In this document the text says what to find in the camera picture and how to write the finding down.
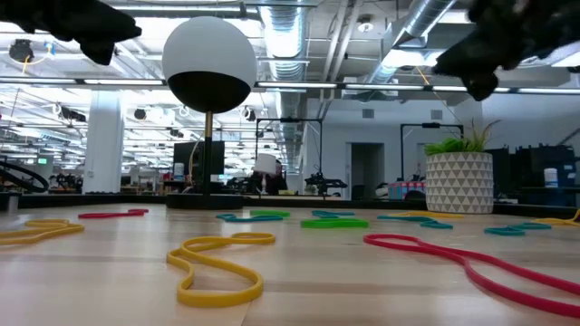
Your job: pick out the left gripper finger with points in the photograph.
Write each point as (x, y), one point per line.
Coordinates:
(99, 22)
(100, 52)

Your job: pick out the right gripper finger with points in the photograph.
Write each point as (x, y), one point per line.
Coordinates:
(481, 86)
(476, 56)

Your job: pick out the yellow rubber band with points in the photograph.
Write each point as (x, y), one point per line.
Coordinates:
(557, 222)
(426, 214)
(78, 227)
(217, 299)

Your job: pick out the teal rubber band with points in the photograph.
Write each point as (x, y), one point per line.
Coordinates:
(503, 231)
(435, 225)
(254, 219)
(324, 213)

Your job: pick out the red rubber band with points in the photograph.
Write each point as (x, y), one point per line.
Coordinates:
(104, 215)
(463, 259)

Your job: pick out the green rubber band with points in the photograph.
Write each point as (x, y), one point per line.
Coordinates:
(272, 213)
(335, 225)

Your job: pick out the black background robot arm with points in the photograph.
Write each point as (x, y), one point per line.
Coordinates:
(324, 183)

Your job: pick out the black ceiling speaker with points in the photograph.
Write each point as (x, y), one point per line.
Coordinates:
(249, 114)
(140, 114)
(21, 50)

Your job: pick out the black ceiling track light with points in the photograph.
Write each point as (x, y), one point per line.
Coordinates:
(72, 114)

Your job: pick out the white building column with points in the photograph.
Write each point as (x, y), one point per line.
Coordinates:
(103, 145)

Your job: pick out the black equipment rack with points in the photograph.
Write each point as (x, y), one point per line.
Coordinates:
(521, 172)

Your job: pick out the potted plant in patterned planter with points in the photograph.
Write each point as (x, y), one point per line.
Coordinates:
(460, 183)

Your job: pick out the white globe table lamp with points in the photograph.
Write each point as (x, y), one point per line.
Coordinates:
(208, 50)

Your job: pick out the white ceiling sensor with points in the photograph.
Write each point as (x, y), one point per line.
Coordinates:
(365, 25)

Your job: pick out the white wipes canister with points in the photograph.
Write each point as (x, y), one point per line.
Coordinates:
(179, 172)
(551, 177)

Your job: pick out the green exit sign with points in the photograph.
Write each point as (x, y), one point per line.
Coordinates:
(42, 160)

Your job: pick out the pink blue striped box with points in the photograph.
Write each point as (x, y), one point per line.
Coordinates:
(405, 189)

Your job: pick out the black computer monitor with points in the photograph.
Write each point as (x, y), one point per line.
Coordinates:
(186, 156)

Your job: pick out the white lampshade lamp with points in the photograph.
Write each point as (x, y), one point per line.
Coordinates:
(265, 164)

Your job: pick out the person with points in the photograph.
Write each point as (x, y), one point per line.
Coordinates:
(277, 183)

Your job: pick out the wall air vent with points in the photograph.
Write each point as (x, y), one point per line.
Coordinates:
(436, 114)
(368, 113)

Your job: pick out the silver spiral air duct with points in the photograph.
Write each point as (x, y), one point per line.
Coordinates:
(421, 22)
(285, 41)

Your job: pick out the black metal rig frame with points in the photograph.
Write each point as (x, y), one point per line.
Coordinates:
(290, 120)
(430, 125)

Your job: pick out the black aluminium table frame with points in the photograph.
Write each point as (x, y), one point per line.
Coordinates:
(113, 199)

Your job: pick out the grey metal post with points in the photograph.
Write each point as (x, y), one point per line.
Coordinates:
(12, 204)

